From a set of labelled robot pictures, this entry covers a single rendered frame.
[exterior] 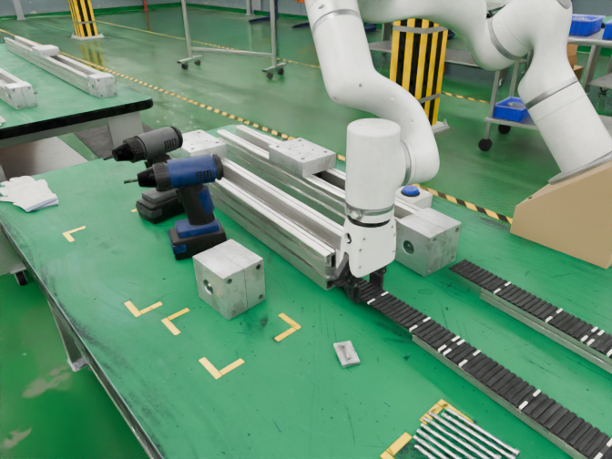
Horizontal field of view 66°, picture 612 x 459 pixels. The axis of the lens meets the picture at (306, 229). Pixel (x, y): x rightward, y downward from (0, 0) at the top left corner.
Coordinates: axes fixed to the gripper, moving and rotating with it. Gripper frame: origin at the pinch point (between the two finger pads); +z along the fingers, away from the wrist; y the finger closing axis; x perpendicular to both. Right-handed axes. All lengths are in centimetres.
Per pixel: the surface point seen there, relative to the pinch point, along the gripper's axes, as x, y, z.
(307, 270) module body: 12.7, -4.1, 1.2
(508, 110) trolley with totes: 136, 277, 46
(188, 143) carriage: 71, -2, -10
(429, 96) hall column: 206, 272, 48
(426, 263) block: -2.3, 14.9, -0.2
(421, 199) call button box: 14.7, 32.4, -2.7
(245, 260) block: 13.3, -17.8, -6.3
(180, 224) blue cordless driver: 38.4, -19.5, -3.8
